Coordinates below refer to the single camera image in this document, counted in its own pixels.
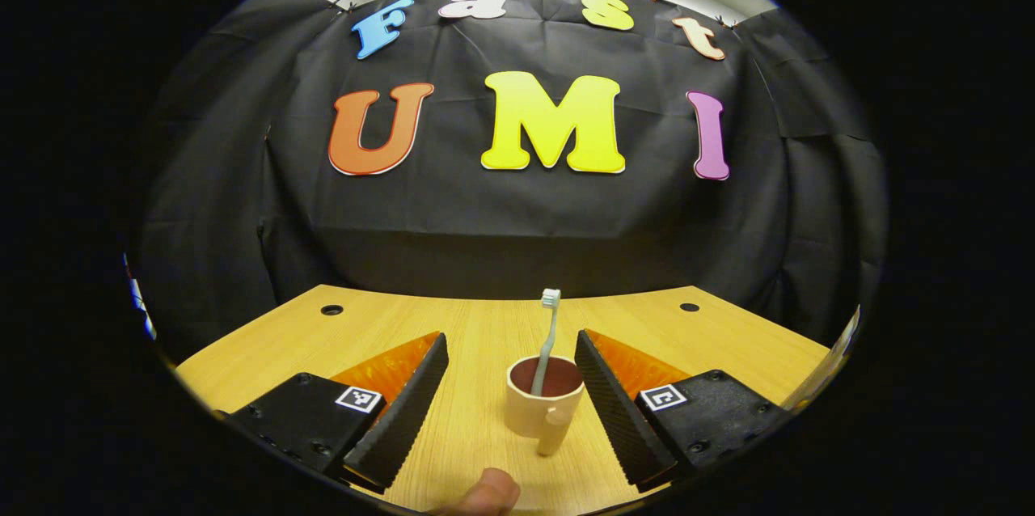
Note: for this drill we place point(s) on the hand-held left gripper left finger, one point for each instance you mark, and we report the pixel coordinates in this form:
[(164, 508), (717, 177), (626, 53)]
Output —
[(404, 411)]

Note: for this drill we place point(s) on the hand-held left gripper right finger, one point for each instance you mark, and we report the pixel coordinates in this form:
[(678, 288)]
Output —
[(614, 411)]

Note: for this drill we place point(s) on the beige cup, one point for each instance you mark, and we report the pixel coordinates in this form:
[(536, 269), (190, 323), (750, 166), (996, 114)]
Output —
[(538, 419)]

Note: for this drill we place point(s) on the pale green toothbrush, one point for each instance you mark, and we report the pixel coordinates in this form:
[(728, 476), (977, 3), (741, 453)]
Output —
[(548, 338)]

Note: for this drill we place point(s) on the white toothpaste tube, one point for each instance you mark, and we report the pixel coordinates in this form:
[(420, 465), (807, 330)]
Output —
[(825, 366)]

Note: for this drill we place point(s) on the wooden desktop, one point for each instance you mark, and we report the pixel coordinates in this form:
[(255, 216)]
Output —
[(477, 338)]

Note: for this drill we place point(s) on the black backdrop cloth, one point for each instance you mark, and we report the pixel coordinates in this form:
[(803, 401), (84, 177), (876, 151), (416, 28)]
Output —
[(517, 217)]

